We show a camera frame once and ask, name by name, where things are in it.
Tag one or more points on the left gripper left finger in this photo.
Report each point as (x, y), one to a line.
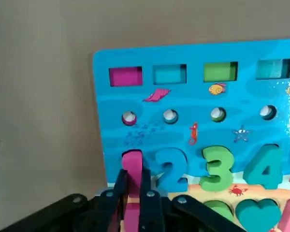
(87, 217)

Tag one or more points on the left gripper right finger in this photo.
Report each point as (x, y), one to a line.
(164, 215)

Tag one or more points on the pink number one piece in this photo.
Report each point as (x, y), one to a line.
(132, 166)

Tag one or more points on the blue wooden toy board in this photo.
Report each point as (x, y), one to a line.
(207, 101)

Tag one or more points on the pink rectangular block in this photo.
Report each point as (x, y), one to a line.
(125, 76)

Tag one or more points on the blue number two piece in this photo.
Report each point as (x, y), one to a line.
(170, 174)

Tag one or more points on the green round piece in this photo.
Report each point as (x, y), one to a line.
(218, 209)

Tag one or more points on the green number three piece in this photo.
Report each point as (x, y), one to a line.
(217, 169)

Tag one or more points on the teal heart piece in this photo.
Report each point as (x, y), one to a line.
(258, 215)

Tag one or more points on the teal number four piece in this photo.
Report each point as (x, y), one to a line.
(268, 169)

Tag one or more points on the cyan rectangular block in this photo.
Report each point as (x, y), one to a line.
(168, 75)

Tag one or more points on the green rectangular block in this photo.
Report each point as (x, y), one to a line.
(218, 72)

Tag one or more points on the teal rectangular block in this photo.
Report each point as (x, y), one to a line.
(270, 70)

